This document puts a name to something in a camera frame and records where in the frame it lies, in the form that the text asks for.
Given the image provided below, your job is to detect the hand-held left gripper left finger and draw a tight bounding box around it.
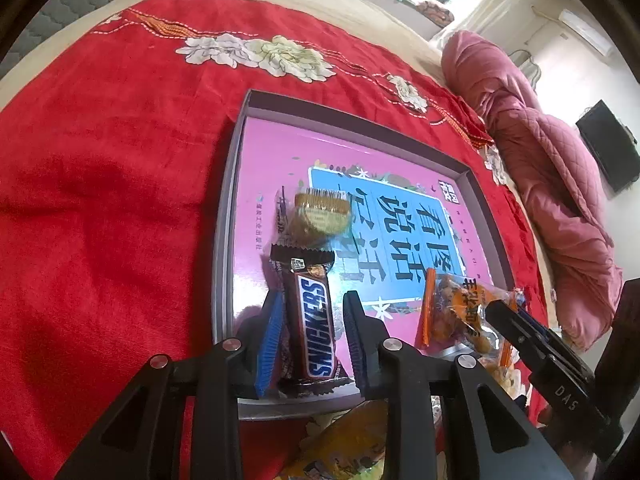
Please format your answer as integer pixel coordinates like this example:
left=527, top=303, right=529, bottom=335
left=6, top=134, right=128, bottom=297
left=52, top=290, right=286, bottom=480

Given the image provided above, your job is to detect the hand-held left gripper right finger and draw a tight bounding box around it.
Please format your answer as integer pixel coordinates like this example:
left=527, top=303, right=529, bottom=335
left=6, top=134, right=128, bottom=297
left=342, top=290, right=576, bottom=480

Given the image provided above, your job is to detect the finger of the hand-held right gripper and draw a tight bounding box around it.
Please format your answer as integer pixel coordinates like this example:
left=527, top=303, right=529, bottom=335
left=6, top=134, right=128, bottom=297
left=485, top=300, right=553, bottom=366
left=515, top=307, right=563, bottom=348

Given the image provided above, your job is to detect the brown chocolate bar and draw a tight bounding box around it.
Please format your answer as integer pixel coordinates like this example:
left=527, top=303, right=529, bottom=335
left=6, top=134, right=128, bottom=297
left=270, top=242, right=351, bottom=401

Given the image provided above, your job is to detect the orange snack packet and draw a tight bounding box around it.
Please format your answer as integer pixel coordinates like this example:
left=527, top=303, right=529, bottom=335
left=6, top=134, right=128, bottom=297
left=419, top=272, right=526, bottom=361

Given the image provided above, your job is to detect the yellow snack packet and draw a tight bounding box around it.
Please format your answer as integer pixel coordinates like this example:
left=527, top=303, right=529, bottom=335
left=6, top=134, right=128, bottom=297
left=280, top=400, right=396, bottom=480

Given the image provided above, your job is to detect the gold round cookie packet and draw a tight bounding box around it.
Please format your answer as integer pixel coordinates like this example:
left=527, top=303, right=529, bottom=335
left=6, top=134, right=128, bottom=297
left=275, top=186, right=353, bottom=251

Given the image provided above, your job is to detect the purple shallow box tray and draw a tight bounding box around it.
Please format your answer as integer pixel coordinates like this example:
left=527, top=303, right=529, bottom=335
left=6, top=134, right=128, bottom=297
left=212, top=89, right=516, bottom=421

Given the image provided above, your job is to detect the pink quilted duvet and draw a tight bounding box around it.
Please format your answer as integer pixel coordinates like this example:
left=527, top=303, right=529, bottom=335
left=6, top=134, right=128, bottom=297
left=441, top=30, right=626, bottom=351

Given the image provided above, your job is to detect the black television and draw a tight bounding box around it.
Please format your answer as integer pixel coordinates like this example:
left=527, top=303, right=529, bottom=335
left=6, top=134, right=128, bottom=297
left=575, top=100, right=640, bottom=193

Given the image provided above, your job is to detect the pink book with blue label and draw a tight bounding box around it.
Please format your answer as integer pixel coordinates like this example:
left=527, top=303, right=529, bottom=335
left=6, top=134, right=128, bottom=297
left=231, top=115, right=506, bottom=396

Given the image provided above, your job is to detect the red floral blanket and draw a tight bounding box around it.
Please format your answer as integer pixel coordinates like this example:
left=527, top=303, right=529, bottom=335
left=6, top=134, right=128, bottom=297
left=0, top=0, right=551, bottom=480

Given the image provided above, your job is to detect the white air conditioner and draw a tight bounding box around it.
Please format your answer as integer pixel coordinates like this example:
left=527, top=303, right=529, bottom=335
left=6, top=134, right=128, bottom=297
left=557, top=7, right=615, bottom=56

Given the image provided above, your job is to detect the white sheer curtain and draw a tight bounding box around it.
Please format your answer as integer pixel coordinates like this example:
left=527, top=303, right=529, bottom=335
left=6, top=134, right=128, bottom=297
left=430, top=0, right=541, bottom=46

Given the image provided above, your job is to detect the patterned cloth on windowsill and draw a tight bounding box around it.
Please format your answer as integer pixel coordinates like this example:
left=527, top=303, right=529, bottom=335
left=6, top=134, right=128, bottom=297
left=415, top=0, right=458, bottom=26

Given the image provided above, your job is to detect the grey quilted headboard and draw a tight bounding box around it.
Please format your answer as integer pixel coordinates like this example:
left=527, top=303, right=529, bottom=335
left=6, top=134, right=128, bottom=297
left=0, top=0, right=131, bottom=76

